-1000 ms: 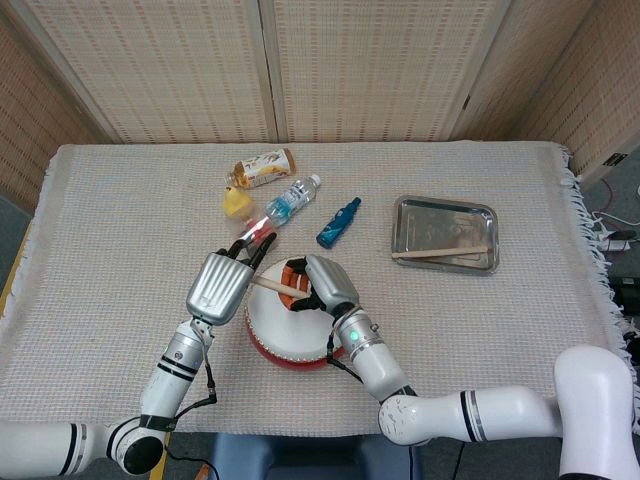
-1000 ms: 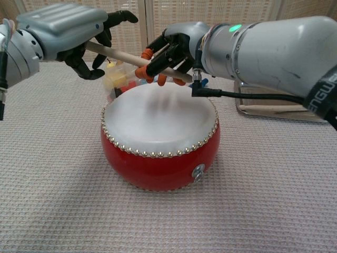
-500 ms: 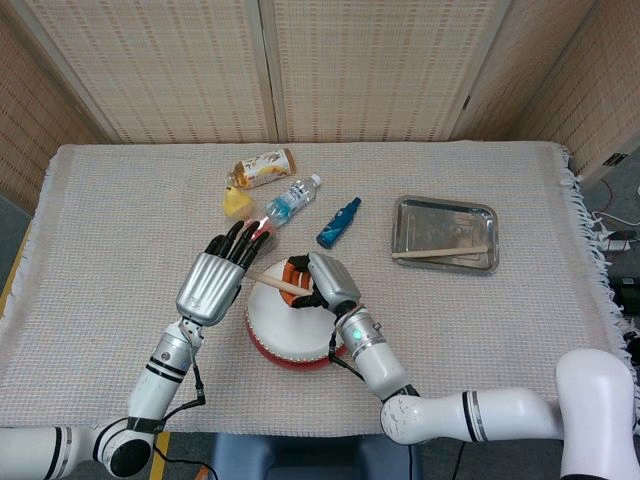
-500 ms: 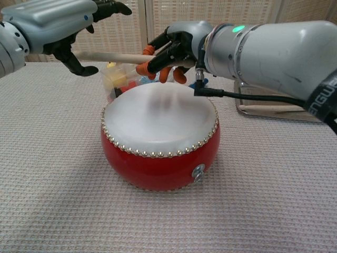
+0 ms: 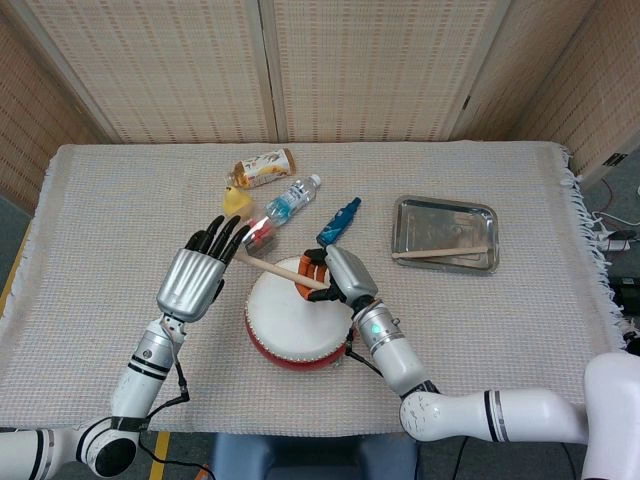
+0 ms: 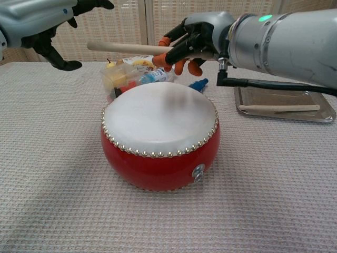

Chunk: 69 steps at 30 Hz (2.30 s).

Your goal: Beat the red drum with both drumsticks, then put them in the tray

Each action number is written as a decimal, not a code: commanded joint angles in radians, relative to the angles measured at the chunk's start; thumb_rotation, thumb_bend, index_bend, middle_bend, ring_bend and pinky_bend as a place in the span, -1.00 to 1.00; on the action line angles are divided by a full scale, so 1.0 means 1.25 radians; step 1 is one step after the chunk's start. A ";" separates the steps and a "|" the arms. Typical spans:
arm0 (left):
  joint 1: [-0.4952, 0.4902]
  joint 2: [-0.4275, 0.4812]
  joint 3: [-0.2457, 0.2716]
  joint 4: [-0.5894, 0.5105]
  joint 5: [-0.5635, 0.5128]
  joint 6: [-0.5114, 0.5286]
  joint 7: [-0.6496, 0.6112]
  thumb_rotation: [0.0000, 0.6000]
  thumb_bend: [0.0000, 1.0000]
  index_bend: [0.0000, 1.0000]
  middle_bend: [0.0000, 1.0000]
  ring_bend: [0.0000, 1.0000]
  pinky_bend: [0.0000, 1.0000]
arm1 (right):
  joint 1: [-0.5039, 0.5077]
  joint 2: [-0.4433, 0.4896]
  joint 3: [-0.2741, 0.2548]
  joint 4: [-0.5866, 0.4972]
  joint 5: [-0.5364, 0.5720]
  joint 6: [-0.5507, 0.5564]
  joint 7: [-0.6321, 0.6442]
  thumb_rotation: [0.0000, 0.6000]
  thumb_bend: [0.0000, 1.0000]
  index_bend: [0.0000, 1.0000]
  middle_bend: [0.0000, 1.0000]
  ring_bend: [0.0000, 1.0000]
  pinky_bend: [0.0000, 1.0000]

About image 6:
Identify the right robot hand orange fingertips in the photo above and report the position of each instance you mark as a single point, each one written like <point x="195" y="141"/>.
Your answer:
<point x="210" y="26"/>

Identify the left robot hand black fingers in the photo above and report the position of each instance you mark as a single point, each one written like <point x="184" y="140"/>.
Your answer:
<point x="26" y="15"/>

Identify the wooden drumstick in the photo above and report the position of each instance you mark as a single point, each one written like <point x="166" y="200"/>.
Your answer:
<point x="118" y="47"/>
<point x="276" y="107"/>

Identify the rectangular metal tray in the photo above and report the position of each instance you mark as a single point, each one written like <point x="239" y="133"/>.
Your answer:
<point x="263" y="98"/>

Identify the red drum white skin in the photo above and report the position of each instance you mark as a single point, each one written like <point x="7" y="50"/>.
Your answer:
<point x="160" y="124"/>

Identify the small blue bottle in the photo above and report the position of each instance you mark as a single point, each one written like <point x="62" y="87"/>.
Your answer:
<point x="198" y="83"/>

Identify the clear water bottle blue label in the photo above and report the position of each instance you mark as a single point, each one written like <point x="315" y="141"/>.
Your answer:
<point x="155" y="76"/>

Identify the biscuit snack packet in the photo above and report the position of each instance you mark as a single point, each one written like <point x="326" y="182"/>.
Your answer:
<point x="139" y="62"/>

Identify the woven folding screen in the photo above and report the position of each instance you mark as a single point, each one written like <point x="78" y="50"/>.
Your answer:
<point x="118" y="23"/>

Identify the clear plastic box red contents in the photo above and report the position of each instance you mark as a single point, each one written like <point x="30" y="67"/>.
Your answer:
<point x="126" y="72"/>

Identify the yellow toy pear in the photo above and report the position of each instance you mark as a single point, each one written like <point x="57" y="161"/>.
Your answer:
<point x="111" y="63"/>

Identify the white woven tablecloth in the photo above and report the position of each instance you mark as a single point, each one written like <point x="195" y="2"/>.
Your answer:
<point x="168" y="216"/>

